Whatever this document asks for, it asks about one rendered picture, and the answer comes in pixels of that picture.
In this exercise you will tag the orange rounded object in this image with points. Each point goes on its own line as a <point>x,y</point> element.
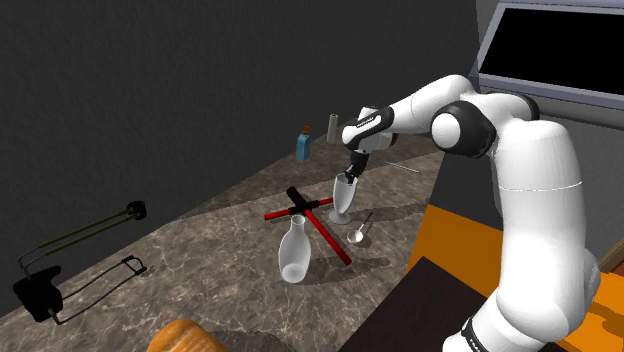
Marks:
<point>185,337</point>

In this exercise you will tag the grey-framed window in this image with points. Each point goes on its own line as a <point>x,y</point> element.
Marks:
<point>556,48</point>

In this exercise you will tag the blue bottle with orange cap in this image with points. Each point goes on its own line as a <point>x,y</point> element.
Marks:
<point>303,145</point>

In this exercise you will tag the white bottle-shaped vase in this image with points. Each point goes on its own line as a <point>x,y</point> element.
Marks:
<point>294,253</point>

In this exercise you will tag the thin silver rod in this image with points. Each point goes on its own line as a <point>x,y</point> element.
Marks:
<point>402,166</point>

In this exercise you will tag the grey cylinder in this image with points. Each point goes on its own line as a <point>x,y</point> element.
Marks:
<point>332,128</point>

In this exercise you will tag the white footed tall glass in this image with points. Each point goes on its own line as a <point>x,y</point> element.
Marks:
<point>343,197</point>

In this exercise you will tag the red and black cross tool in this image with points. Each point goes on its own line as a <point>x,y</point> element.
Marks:
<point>312,223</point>

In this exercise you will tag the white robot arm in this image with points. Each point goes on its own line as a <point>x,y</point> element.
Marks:
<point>536,204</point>

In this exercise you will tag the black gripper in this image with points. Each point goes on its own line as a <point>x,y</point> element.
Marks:
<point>358,164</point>

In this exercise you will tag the silver spoon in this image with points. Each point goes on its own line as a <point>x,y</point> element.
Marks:
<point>360,233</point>

